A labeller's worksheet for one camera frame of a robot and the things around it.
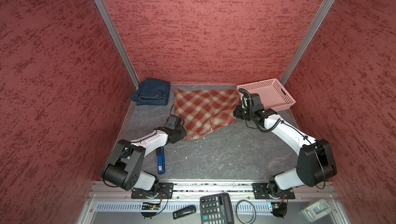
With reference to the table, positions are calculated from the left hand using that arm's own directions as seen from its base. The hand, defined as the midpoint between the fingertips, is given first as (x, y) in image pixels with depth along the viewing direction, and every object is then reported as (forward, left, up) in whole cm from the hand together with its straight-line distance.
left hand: (184, 136), depth 92 cm
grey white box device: (-36, -63, +2) cm, 73 cm away
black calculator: (-36, -18, +1) cm, 40 cm away
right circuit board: (-35, -48, -2) cm, 60 cm away
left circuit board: (-35, +16, -4) cm, 38 cm away
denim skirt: (+28, +24, +8) cm, 38 cm away
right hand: (+8, -28, +13) cm, 32 cm away
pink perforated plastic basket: (+35, -65, 0) cm, 74 cm away
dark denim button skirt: (+23, +25, +5) cm, 34 cm away
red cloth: (+18, -11, +1) cm, 22 cm away
